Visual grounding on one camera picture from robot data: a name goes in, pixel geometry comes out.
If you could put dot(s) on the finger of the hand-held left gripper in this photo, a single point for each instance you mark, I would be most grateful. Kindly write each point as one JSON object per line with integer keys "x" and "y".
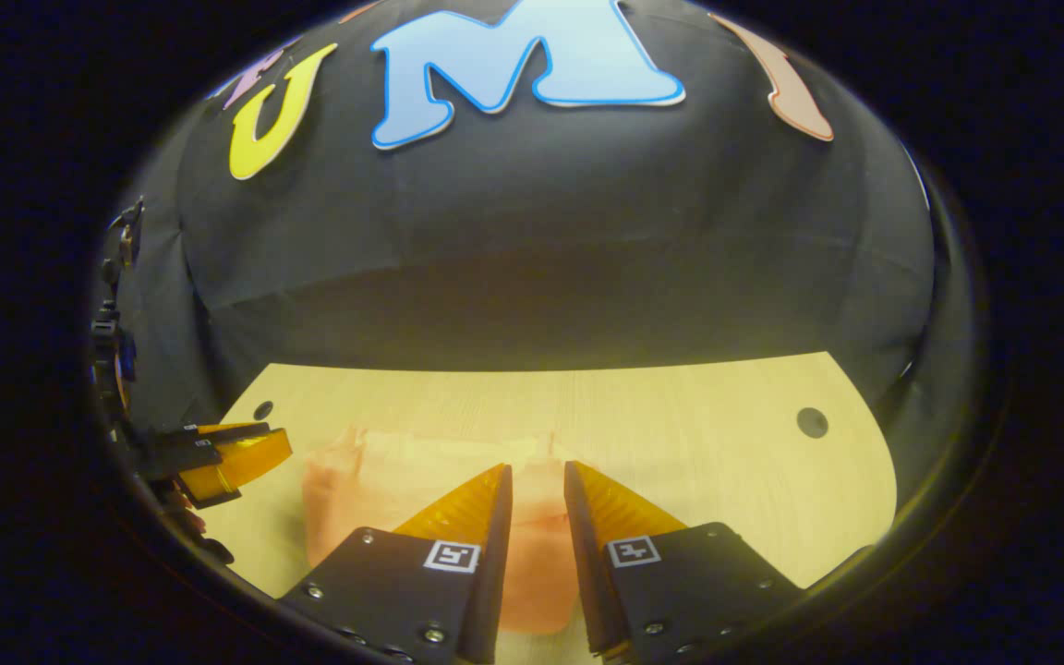
{"x": 209, "y": 433}
{"x": 236, "y": 462}

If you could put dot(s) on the orange T-shirt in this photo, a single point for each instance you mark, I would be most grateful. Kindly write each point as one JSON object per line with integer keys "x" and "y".
{"x": 356, "y": 499}

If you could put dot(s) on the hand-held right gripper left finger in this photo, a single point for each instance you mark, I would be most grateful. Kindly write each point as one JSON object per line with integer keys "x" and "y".
{"x": 493, "y": 573}

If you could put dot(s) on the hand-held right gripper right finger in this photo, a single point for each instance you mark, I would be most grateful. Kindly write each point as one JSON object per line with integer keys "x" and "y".
{"x": 587, "y": 573}

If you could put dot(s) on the black backdrop cloth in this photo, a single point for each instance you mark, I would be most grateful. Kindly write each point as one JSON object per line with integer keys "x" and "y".
{"x": 532, "y": 240}

